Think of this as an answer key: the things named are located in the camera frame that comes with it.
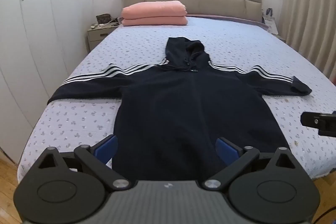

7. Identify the white tote bag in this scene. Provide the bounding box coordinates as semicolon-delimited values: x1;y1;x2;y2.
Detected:
262;7;279;36

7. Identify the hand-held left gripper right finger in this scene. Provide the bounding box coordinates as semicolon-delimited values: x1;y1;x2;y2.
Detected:
202;137;302;190

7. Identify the folded pink blanket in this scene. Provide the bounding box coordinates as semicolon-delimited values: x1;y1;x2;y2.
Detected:
121;0;187;19
121;16;188;27

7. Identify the beige curtain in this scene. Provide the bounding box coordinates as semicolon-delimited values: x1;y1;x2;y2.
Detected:
278;0;336;81

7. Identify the white wardrobe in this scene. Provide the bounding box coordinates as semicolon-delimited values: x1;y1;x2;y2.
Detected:
0;0;93;160

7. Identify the dark navy striped hoodie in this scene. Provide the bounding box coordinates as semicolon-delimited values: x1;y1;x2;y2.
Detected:
47;37;312;182

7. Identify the bed with floral sheet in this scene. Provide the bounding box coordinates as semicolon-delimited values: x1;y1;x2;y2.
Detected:
17;0;336;183

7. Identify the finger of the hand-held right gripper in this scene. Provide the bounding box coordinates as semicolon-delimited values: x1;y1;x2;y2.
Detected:
301;111;336;138

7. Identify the beige nightstand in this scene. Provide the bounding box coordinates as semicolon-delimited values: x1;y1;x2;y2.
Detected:
87;21;121;53

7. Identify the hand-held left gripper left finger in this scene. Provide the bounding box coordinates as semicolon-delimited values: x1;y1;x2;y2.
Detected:
35;134;132;191

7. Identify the brown patterned handbag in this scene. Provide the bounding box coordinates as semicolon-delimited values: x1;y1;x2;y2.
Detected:
96;13;112;24

